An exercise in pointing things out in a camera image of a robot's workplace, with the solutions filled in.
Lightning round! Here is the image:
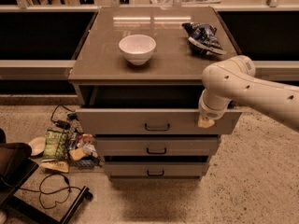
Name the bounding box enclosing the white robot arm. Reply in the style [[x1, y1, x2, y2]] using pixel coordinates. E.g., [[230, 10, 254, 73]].
[[198, 55, 299, 132]]

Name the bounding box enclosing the white bowl on floor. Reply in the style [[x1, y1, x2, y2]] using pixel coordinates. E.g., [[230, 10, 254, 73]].
[[28, 136, 46, 156]]

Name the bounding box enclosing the black power adapter cable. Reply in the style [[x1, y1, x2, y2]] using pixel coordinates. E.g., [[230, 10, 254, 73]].
[[50, 104, 80, 131]]

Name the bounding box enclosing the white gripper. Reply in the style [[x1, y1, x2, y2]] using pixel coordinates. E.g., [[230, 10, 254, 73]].
[[198, 90, 230, 129]]

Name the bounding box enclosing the yellow snack bag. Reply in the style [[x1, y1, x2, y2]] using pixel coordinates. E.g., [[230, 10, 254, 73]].
[[40, 161, 69, 173]]

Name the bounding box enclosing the grey middle drawer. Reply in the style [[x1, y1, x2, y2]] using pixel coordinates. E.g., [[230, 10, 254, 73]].
[[96, 136, 220, 156]]

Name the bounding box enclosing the grey top drawer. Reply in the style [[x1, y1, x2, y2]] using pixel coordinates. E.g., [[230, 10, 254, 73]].
[[76, 108, 241, 135]]

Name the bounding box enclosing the grey bottom drawer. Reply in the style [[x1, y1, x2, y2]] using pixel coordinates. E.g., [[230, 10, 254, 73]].
[[103, 162, 209, 177]]

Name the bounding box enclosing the grey drawer cabinet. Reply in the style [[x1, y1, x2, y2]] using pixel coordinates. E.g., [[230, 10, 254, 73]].
[[67, 6, 251, 181]]

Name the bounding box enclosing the black cable on floor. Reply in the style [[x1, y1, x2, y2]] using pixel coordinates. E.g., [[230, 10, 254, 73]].
[[19, 172, 82, 210]]

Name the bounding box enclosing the green chip bag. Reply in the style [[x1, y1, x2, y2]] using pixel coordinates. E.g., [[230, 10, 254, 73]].
[[42, 130, 68, 161]]

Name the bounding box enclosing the grey drawer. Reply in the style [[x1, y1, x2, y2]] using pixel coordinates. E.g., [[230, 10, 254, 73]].
[[96, 136, 220, 156], [103, 162, 209, 177], [76, 108, 241, 135]]

